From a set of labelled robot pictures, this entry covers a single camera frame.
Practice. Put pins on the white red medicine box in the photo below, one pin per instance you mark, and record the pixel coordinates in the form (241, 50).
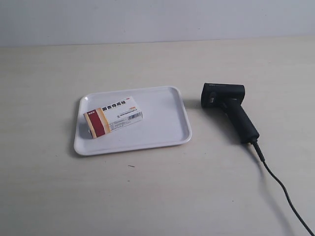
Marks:
(112, 117)

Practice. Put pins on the black handheld barcode scanner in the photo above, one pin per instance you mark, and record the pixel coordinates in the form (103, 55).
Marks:
(229, 98)

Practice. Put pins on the white plastic tray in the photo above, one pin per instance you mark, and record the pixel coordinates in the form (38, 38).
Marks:
(165, 122)

